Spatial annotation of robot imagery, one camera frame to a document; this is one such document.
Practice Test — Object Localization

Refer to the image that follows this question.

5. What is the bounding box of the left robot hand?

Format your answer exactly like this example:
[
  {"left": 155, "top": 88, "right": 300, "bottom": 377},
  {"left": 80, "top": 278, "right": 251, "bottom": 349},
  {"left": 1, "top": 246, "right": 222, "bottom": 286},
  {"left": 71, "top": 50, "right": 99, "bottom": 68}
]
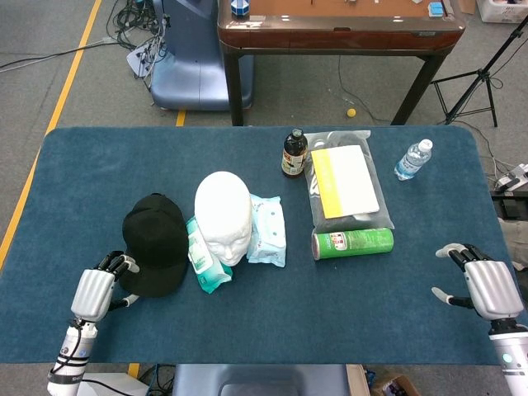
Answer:
[{"left": 70, "top": 250, "right": 141, "bottom": 323}]

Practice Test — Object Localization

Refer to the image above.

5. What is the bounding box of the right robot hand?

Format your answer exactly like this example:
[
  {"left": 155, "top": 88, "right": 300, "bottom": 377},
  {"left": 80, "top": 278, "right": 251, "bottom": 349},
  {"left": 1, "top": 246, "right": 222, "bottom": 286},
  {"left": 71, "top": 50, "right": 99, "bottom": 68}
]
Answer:
[{"left": 431, "top": 243, "right": 525, "bottom": 321}]

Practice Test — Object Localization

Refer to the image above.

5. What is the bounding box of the black baseball cap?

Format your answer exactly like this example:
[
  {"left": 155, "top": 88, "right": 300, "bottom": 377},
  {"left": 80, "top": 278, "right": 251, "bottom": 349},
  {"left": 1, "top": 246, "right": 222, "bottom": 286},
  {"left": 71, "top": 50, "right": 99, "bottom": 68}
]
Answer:
[{"left": 119, "top": 192, "right": 190, "bottom": 299}]

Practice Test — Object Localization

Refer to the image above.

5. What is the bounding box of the white foam mannequin head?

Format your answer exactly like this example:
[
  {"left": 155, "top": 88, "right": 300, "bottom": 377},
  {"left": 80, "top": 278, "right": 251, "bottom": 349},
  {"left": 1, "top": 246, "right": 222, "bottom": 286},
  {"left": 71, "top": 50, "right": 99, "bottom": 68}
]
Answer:
[{"left": 194, "top": 171, "right": 253, "bottom": 267}]

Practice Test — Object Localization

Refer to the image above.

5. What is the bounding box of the green wet wipes pack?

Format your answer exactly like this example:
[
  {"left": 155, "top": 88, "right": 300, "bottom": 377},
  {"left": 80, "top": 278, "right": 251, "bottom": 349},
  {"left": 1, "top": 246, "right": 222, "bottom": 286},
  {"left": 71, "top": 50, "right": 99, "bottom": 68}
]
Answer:
[{"left": 185, "top": 216, "right": 234, "bottom": 295}]

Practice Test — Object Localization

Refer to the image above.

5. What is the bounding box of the grey power strip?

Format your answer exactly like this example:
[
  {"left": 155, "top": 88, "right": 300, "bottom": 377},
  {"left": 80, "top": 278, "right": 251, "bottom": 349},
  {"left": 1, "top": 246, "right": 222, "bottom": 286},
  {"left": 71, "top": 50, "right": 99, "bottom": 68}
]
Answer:
[{"left": 493, "top": 163, "right": 528, "bottom": 193}]

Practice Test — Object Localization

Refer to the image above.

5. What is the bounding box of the brown cardboard box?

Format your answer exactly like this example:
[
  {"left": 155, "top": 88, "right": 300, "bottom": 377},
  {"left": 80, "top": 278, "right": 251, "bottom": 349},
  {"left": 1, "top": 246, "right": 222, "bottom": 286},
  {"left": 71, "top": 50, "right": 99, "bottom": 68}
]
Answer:
[{"left": 370, "top": 373, "right": 422, "bottom": 396}]

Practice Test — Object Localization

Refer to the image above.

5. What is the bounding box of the green chips can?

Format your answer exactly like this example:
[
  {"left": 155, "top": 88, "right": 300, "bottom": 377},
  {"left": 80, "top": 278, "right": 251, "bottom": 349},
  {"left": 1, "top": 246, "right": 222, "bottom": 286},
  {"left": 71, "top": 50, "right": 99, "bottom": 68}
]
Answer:
[{"left": 310, "top": 227, "right": 395, "bottom": 262}]

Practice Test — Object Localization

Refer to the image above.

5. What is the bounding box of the clear water bottle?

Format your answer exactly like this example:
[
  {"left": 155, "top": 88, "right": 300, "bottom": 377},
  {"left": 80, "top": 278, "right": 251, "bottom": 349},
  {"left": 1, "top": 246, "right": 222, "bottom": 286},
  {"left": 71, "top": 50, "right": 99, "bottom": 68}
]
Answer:
[{"left": 394, "top": 139, "right": 434, "bottom": 182}]

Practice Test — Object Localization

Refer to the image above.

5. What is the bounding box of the blue felt table cover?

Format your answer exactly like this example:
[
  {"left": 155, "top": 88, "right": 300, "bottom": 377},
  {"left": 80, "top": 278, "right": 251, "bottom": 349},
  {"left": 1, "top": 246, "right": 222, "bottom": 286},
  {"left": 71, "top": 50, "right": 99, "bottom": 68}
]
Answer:
[{"left": 0, "top": 125, "right": 528, "bottom": 366}]

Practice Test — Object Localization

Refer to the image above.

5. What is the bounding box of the yellow and white booklet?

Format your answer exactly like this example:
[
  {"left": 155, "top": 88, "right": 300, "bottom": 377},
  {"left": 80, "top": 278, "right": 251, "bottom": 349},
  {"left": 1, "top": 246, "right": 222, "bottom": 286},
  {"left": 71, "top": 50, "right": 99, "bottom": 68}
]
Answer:
[{"left": 309, "top": 144, "right": 380, "bottom": 219}]

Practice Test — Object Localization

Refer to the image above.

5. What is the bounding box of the light blue wet wipes pack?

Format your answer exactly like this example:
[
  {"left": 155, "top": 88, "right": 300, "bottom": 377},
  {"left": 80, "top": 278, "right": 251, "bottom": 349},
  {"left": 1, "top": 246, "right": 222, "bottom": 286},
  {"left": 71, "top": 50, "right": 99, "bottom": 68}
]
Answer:
[{"left": 246, "top": 193, "right": 287, "bottom": 268}]

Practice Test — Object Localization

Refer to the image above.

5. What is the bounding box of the black tripod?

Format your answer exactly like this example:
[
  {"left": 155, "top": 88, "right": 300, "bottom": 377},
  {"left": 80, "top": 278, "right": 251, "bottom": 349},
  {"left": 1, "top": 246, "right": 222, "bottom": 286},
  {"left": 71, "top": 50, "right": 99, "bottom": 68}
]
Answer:
[{"left": 430, "top": 18, "right": 528, "bottom": 128}]

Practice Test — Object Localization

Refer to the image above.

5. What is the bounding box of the grey plastic bag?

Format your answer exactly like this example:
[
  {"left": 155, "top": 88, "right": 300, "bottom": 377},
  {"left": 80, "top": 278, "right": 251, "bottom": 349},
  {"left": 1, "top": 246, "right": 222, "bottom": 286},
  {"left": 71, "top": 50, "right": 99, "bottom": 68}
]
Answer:
[{"left": 304, "top": 130, "right": 395, "bottom": 231}]

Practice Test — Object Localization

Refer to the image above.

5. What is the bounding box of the white power strip board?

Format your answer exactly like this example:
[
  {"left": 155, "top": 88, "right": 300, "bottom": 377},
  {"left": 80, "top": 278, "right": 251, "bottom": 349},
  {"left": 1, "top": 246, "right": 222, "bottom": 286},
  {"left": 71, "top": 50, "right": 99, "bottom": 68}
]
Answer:
[{"left": 125, "top": 40, "right": 166, "bottom": 78}]

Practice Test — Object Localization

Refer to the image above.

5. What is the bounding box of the brown tea bottle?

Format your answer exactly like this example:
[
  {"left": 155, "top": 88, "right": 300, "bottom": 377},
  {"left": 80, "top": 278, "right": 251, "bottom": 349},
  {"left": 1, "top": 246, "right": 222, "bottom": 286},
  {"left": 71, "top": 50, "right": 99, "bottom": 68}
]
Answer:
[{"left": 281, "top": 128, "right": 309, "bottom": 179}]

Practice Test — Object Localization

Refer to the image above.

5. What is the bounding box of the blue machine base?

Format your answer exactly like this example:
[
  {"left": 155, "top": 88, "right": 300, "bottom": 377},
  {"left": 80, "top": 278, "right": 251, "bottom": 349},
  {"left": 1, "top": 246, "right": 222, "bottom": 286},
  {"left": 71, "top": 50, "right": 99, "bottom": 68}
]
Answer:
[{"left": 150, "top": 0, "right": 255, "bottom": 111}]

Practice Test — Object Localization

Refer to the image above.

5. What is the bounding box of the white storage box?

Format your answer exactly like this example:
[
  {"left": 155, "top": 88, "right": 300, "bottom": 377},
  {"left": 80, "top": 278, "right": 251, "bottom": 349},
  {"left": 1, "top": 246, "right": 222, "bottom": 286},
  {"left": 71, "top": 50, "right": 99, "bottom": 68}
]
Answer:
[{"left": 476, "top": 0, "right": 528, "bottom": 24}]

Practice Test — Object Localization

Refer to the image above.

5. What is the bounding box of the brown mahjong table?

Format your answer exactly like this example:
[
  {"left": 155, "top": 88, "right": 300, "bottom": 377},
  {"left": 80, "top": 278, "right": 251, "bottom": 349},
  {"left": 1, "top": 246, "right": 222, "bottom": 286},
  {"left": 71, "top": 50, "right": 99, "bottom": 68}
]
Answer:
[{"left": 217, "top": 0, "right": 469, "bottom": 127}]

